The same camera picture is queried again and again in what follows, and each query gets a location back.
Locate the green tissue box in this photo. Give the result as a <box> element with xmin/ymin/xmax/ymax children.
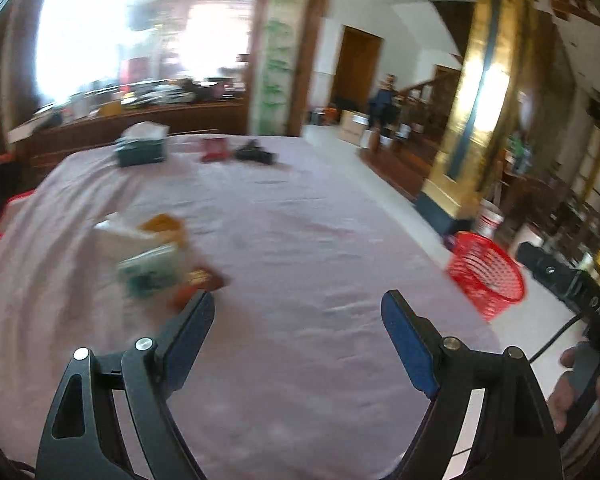
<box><xmin>114</xmin><ymin>122</ymin><xmax>170</xmax><ymax>168</ymax></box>

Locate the gold pillar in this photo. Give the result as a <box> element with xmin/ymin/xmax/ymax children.
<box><xmin>420</xmin><ymin>0</ymin><xmax>536</xmax><ymax>221</ymax></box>

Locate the pale pink printed tablecloth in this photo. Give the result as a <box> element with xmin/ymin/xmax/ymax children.
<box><xmin>0</xmin><ymin>134</ymin><xmax>501</xmax><ymax>476</ymax></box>

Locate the white bucket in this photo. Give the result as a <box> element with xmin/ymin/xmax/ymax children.
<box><xmin>475</xmin><ymin>199</ymin><xmax>505</xmax><ymax>241</ymax></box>

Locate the dark blue jacket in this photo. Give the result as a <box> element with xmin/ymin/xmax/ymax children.
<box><xmin>369</xmin><ymin>75</ymin><xmax>401</xmax><ymax>128</ymax></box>

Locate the dark red flat packet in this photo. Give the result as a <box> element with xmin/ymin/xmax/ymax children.
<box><xmin>200</xmin><ymin>139</ymin><xmax>231</xmax><ymax>163</ymax></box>

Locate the white flat box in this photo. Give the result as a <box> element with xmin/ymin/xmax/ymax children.
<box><xmin>7</xmin><ymin>120</ymin><xmax>46</xmax><ymax>143</ymax></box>

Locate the wooden door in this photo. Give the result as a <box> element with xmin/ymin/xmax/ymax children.
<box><xmin>330</xmin><ymin>26</ymin><xmax>383</xmax><ymax>113</ymax></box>

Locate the black cable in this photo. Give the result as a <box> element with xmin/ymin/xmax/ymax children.
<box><xmin>527</xmin><ymin>302</ymin><xmax>587</xmax><ymax>363</ymax></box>

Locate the white teal tissue pack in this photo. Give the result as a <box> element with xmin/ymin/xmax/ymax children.
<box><xmin>117</xmin><ymin>243</ymin><xmax>191</xmax><ymax>297</ymax></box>

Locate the white medicine box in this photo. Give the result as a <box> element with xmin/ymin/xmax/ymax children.
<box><xmin>94</xmin><ymin>212</ymin><xmax>181</xmax><ymax>266</ymax></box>

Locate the wooden stair railing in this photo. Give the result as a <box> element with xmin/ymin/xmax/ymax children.
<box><xmin>395</xmin><ymin>65</ymin><xmax>461</xmax><ymax>146</ymax></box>

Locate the person's right hand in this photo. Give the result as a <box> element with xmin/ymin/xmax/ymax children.
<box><xmin>547</xmin><ymin>346</ymin><xmax>579</xmax><ymax>434</ymax></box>

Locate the red plastic basket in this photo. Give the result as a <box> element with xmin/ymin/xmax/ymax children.
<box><xmin>447</xmin><ymin>231</ymin><xmax>526</xmax><ymax>322</ymax></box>

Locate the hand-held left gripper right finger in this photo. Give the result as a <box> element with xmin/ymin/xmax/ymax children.
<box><xmin>381</xmin><ymin>289</ymin><xmax>565</xmax><ymax>480</ymax></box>

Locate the wooden cabinet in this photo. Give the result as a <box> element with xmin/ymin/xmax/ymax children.
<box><xmin>10</xmin><ymin>100</ymin><xmax>248</xmax><ymax>171</ymax></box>

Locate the cardboard box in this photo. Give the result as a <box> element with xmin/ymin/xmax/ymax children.
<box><xmin>339</xmin><ymin>110</ymin><xmax>371</xmax><ymax>143</ymax></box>

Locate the black handheld device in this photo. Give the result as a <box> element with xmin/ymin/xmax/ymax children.
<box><xmin>235</xmin><ymin>141</ymin><xmax>276</xmax><ymax>165</ymax></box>

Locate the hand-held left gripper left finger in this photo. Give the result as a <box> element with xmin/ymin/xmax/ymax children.
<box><xmin>36</xmin><ymin>290</ymin><xmax>216</xmax><ymax>480</ymax></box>

